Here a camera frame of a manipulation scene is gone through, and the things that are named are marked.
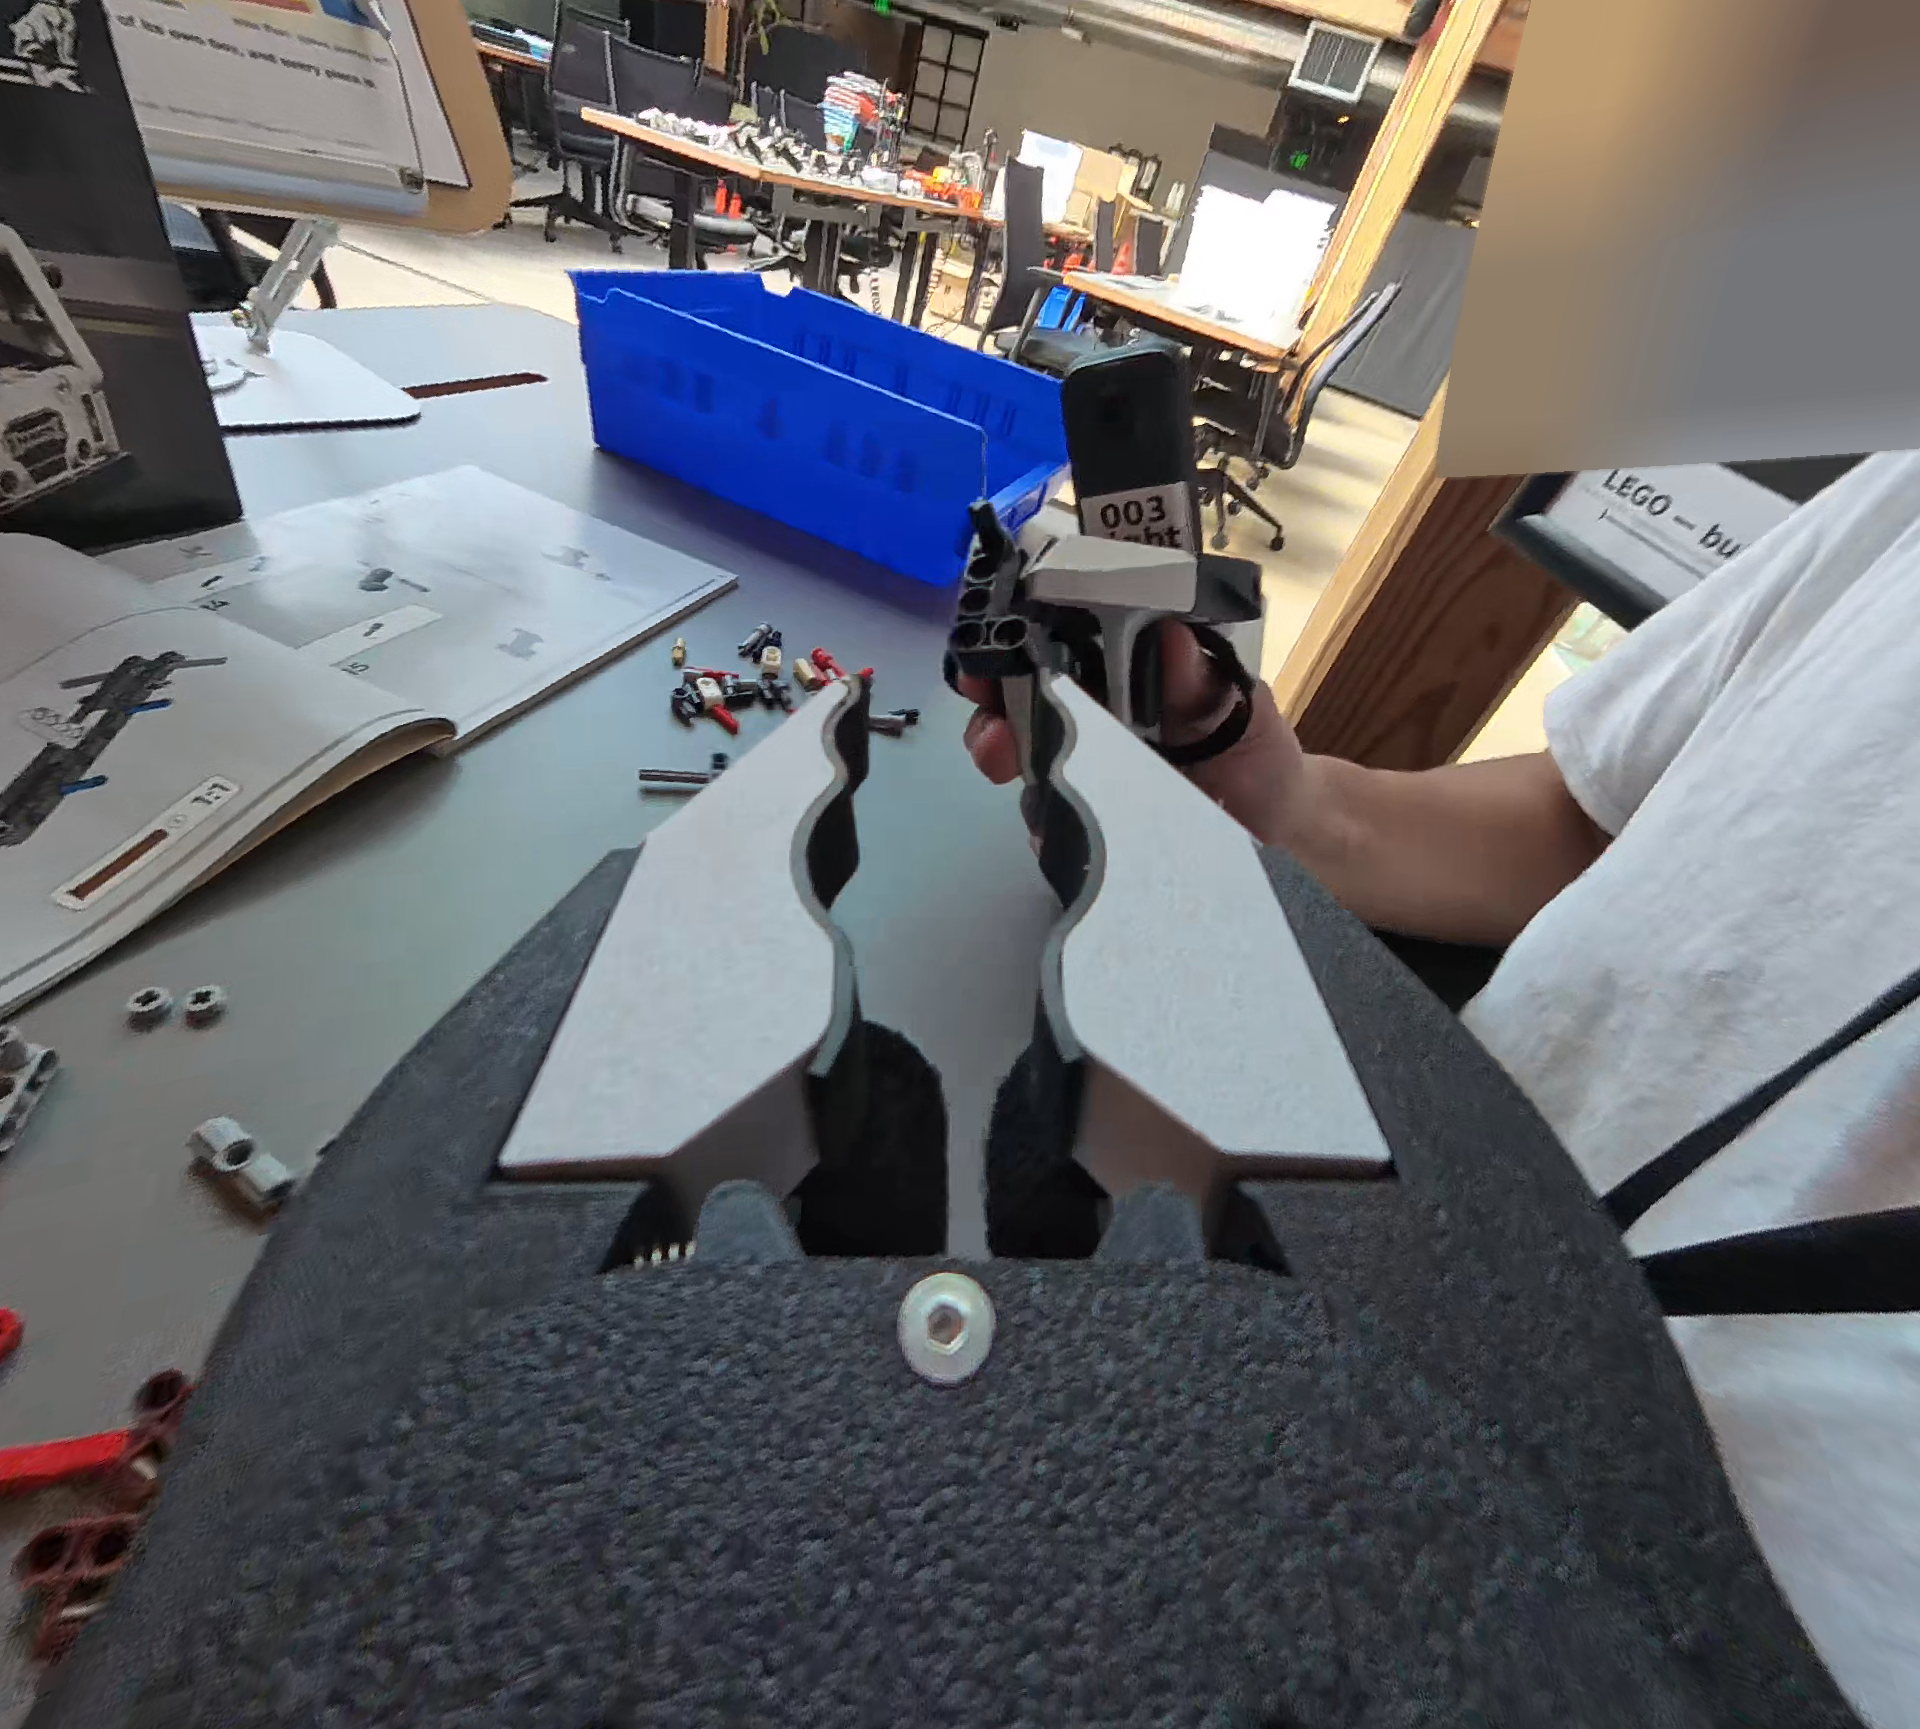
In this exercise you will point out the framed lego sign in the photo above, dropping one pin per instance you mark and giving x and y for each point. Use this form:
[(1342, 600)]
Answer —
[(1668, 519)]

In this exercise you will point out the grey lego connector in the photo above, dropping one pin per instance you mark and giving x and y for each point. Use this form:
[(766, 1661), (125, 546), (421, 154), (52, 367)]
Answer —
[(241, 1158)]

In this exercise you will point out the dark red lego connector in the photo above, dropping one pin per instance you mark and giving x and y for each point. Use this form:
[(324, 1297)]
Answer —
[(75, 1561)]

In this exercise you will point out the black mesh office chair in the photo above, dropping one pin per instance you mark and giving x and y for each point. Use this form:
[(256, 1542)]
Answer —
[(1323, 394)]

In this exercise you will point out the wall air vent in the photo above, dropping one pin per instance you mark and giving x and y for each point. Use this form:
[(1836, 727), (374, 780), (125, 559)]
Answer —
[(1331, 59)]

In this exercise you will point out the wooden post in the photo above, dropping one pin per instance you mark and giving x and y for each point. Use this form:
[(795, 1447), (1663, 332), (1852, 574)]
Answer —
[(1410, 261)]

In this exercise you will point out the lego instruction booklet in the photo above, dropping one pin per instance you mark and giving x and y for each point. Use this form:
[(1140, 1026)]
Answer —
[(229, 708)]

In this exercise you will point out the black lego beam assembly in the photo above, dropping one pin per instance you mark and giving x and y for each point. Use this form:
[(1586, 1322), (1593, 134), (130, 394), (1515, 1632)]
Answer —
[(991, 635)]

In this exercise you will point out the person's right forearm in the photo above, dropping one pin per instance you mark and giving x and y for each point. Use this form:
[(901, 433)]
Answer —
[(1443, 839)]

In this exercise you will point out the wooden workbench with parts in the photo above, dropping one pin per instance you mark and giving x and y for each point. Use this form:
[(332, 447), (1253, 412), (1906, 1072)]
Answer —
[(776, 163)]

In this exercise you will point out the red lego beam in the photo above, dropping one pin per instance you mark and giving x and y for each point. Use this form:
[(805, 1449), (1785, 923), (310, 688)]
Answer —
[(65, 1455)]

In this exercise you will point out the pile of small lego pins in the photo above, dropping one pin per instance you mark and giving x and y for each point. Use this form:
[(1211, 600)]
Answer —
[(766, 685)]

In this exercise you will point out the grey lego bush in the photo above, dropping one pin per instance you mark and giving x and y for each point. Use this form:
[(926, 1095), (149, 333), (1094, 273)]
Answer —
[(149, 1004), (201, 1004)]

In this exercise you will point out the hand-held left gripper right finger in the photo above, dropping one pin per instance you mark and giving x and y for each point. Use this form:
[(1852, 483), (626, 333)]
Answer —
[(1211, 998)]

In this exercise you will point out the black lego set box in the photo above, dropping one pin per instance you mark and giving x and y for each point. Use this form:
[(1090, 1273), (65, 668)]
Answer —
[(95, 261)]

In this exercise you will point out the person's right hand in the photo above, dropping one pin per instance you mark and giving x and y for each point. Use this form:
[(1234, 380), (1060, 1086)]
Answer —
[(1253, 772)]

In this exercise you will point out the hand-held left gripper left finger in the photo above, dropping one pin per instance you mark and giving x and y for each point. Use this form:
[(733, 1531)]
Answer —
[(689, 978)]

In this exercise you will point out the blue plastic bin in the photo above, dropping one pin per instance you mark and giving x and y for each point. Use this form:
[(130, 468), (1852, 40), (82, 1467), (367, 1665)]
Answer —
[(776, 409)]

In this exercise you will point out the grey lego frame piece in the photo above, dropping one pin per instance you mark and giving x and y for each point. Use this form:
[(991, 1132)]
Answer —
[(14, 1086)]

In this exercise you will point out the white board stand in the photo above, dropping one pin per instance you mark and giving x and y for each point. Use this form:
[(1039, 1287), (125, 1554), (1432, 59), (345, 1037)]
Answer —
[(310, 374)]

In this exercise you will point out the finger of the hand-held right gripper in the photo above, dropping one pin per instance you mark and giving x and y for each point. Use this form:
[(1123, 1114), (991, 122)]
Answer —
[(1114, 579)]

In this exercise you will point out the dark lego axle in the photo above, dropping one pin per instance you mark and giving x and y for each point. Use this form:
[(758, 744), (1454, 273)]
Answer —
[(678, 780)]

